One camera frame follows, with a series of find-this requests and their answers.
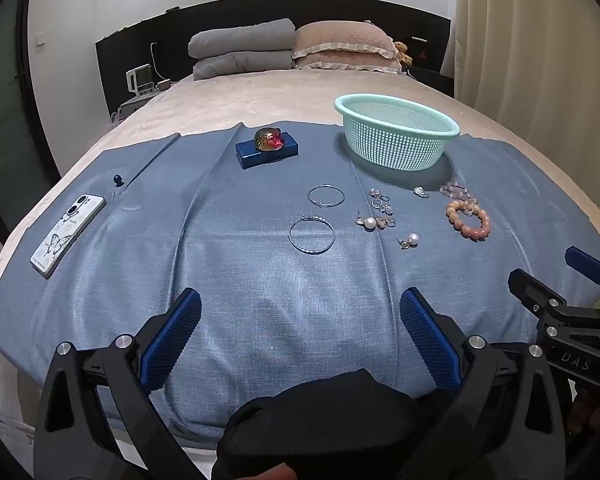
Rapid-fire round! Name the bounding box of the black headboard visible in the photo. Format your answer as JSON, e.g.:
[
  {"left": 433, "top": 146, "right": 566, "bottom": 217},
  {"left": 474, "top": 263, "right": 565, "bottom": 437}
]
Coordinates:
[{"left": 95, "top": 0, "right": 453, "bottom": 116}]

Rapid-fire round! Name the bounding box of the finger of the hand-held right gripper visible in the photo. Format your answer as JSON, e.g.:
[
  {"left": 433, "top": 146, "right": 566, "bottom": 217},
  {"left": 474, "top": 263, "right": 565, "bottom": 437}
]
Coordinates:
[
  {"left": 565, "top": 246, "right": 600, "bottom": 292},
  {"left": 508, "top": 268, "right": 600, "bottom": 331}
]

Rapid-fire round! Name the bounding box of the blue grey cloth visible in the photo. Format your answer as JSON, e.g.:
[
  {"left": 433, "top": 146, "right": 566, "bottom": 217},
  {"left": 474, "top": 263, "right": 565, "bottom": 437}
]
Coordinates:
[{"left": 0, "top": 120, "right": 600, "bottom": 441}]

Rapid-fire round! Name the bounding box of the teal plastic mesh basket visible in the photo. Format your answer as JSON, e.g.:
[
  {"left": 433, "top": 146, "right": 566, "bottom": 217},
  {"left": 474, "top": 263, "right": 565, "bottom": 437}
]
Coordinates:
[{"left": 335, "top": 93, "right": 461, "bottom": 172}]

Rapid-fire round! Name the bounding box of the large twisted silver bangle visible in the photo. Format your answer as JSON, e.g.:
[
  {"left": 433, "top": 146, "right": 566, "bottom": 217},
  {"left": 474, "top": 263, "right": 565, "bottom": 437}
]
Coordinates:
[{"left": 289, "top": 215, "right": 336, "bottom": 255}]

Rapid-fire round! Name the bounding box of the person's dark clothing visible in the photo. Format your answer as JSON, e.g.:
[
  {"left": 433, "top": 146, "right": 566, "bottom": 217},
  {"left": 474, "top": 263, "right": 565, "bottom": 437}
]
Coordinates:
[{"left": 212, "top": 369, "right": 456, "bottom": 480}]

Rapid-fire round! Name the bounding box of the pale purple crystal bracelet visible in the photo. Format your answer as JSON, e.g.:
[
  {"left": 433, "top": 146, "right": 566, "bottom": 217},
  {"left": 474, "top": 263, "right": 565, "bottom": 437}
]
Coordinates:
[{"left": 439, "top": 180, "right": 481, "bottom": 206}]

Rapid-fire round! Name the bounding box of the peach bead bracelet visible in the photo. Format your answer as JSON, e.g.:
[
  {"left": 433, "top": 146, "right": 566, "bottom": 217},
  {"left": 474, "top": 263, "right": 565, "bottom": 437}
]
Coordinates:
[{"left": 446, "top": 200, "right": 492, "bottom": 242}]

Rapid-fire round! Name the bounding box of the iridescent glass ornament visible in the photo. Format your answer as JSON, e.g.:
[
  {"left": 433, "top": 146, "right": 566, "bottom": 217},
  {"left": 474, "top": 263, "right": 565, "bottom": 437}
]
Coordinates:
[{"left": 254, "top": 127, "right": 286, "bottom": 152}]

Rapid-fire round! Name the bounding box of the dark blue rectangular box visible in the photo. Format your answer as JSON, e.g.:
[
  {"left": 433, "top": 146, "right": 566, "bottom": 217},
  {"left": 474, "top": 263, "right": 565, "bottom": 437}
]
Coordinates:
[{"left": 235, "top": 132, "right": 301, "bottom": 171}]

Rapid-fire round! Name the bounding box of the pink ruffled pillow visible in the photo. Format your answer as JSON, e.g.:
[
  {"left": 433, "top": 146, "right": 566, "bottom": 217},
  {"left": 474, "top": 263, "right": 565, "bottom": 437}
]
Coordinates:
[
  {"left": 294, "top": 52, "right": 403, "bottom": 74},
  {"left": 292, "top": 21, "right": 398, "bottom": 61}
]

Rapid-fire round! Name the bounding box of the small thin silver bangle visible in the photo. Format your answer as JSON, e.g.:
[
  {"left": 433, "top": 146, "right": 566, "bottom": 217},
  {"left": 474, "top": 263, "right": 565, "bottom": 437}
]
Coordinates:
[{"left": 308, "top": 185, "right": 347, "bottom": 208}]

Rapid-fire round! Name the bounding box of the white bedside appliance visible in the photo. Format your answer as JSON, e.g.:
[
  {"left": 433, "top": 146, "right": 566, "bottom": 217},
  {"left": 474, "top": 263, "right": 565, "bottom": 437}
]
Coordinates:
[{"left": 126, "top": 65, "right": 154, "bottom": 97}]

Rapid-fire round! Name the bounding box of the beige curtain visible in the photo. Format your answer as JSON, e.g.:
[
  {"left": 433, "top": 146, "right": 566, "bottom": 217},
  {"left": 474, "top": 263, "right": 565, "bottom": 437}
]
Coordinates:
[{"left": 452, "top": 0, "right": 600, "bottom": 196}]

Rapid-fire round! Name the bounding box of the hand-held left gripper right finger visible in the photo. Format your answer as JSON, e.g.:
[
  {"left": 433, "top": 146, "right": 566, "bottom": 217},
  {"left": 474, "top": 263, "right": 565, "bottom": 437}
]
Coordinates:
[{"left": 399, "top": 287, "right": 566, "bottom": 480}]

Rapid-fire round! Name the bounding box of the beige bed cover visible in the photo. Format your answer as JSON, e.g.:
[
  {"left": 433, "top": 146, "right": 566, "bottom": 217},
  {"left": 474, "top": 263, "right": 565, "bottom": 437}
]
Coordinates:
[{"left": 0, "top": 67, "right": 600, "bottom": 431}]

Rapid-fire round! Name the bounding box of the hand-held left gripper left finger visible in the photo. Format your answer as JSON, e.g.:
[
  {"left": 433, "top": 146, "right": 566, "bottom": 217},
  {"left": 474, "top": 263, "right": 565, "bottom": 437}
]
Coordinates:
[{"left": 34, "top": 287, "right": 216, "bottom": 480}]

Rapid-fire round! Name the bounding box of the black nightstand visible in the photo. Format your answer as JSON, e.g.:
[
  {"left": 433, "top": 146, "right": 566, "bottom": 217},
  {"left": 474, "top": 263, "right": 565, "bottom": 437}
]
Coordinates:
[{"left": 410, "top": 66, "right": 455, "bottom": 98}]

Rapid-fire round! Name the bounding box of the white butterfly case smartphone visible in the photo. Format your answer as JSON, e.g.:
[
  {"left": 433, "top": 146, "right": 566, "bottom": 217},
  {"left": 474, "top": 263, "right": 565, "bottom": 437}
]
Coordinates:
[{"left": 30, "top": 193, "right": 107, "bottom": 279}]

